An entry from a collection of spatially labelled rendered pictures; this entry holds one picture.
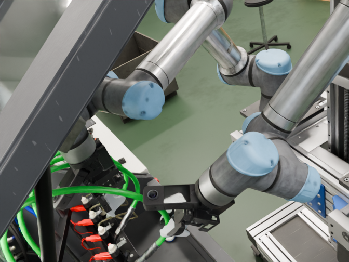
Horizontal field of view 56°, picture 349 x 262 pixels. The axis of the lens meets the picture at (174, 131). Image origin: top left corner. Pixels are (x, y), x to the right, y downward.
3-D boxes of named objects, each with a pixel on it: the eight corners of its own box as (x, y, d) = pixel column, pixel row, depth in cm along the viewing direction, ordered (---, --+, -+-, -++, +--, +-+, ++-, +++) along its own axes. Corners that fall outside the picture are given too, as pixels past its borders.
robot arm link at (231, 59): (259, 92, 124) (185, 3, 81) (225, 89, 133) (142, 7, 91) (268, 64, 126) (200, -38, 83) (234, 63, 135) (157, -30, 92)
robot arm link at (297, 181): (305, 147, 67) (262, 131, 64) (332, 186, 58) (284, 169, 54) (282, 174, 71) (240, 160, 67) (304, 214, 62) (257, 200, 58)
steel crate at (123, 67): (148, 73, 434) (131, 28, 397) (185, 94, 363) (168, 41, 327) (98, 101, 413) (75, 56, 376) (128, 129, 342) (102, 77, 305)
